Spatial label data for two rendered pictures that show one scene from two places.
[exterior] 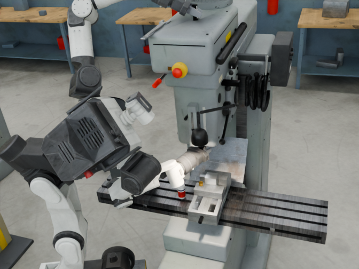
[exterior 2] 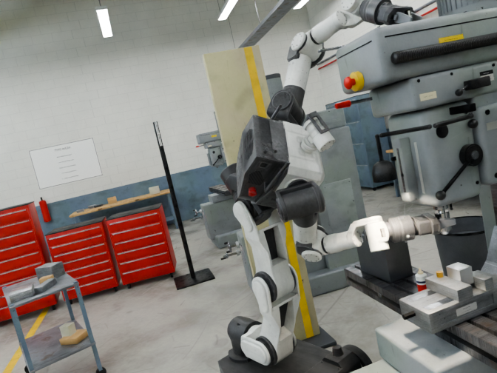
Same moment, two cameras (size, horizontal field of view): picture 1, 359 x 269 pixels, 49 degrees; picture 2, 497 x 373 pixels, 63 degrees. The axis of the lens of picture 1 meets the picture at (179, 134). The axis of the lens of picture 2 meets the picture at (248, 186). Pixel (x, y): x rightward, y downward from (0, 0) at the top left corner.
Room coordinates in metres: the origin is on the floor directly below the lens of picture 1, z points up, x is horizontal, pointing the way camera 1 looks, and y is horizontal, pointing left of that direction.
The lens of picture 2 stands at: (0.31, -0.85, 1.66)
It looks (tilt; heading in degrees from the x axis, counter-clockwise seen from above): 7 degrees down; 54
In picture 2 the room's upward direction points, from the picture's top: 13 degrees counter-clockwise
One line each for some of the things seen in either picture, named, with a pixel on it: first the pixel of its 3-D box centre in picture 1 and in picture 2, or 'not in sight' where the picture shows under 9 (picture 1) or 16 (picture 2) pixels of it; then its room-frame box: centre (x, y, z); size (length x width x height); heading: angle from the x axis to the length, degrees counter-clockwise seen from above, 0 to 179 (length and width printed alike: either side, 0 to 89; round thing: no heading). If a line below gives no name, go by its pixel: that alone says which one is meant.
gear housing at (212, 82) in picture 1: (201, 63); (432, 90); (1.66, -0.13, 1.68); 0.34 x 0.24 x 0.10; 158
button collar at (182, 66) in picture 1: (179, 70); (356, 81); (1.41, -0.02, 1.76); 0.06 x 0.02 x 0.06; 68
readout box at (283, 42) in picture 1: (282, 58); not in sight; (1.78, -0.53, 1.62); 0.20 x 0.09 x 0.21; 158
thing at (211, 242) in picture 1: (207, 214); (463, 339); (1.62, -0.11, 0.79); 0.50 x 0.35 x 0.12; 158
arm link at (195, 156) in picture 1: (192, 159); (416, 226); (1.56, -0.05, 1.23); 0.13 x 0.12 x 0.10; 48
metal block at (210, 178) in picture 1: (211, 180); (459, 274); (1.61, -0.15, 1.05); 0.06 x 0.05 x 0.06; 69
